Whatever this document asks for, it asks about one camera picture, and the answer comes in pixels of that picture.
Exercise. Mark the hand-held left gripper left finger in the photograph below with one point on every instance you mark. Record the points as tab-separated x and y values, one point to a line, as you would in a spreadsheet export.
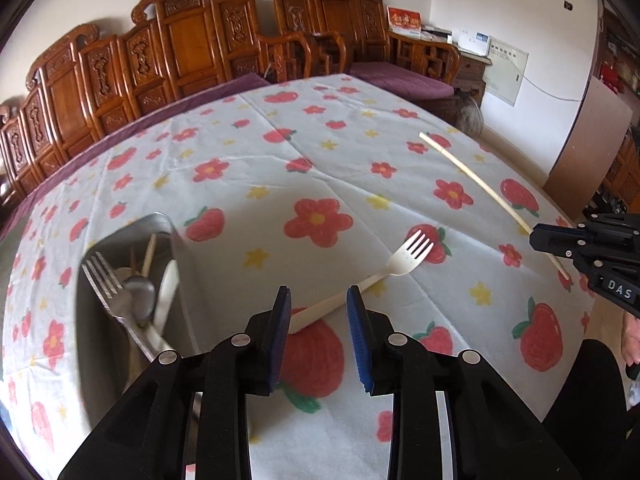
280	345

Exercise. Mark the white plastic spoon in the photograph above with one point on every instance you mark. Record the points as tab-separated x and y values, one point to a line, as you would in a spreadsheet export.
167	285

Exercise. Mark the brown wooden board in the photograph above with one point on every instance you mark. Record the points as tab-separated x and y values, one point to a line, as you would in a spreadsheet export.
592	150

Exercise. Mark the wooden side table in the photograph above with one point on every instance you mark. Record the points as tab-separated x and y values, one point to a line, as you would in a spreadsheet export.
472	77

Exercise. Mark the long light bamboo chopstick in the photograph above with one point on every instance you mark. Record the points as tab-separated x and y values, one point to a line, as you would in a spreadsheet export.
480	180

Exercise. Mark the white box with blue label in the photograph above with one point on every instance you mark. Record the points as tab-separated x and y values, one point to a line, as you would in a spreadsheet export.
475	44

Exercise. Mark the wooden lattice cabinet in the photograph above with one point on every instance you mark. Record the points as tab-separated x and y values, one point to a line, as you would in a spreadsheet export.
620	180

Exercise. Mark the floral strawberry tablecloth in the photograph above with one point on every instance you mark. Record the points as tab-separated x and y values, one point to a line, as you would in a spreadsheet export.
310	170

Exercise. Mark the rectangular metal tray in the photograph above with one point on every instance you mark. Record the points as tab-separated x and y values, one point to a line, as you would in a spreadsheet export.
181	300

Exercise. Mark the metal spoon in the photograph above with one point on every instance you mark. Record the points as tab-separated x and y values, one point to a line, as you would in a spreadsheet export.
140	290

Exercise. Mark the person's right hand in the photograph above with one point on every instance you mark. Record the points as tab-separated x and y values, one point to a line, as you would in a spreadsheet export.
632	342

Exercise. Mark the stack of papers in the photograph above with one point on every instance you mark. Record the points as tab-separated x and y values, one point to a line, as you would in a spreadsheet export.
437	35

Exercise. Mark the red desk calendar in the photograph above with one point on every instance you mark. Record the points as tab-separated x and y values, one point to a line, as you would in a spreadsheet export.
404	21

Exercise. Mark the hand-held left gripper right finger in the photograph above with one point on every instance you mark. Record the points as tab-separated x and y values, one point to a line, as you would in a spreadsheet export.
359	345

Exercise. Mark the carved wooden bench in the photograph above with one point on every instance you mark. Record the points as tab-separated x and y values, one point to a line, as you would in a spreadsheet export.
185	45

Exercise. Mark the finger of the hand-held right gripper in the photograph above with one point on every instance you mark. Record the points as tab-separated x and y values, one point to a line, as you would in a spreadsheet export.
565	251
555	236

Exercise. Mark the beige plastic fork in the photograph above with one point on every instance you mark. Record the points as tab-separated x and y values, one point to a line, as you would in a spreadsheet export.
407	260

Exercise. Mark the carved wooden armchair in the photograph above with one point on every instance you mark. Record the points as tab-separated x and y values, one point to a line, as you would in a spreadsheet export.
340	15

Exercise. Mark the large metal fork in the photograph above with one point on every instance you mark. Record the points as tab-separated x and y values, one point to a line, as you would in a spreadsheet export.
112	295

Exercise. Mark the white wall distribution box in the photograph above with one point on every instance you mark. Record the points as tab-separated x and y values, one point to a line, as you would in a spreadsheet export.
506	70

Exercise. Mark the person's dark trouser leg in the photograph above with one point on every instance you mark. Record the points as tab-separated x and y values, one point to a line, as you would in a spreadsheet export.
585	410

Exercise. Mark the red ornament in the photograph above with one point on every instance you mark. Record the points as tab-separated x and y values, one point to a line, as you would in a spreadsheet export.
612	77

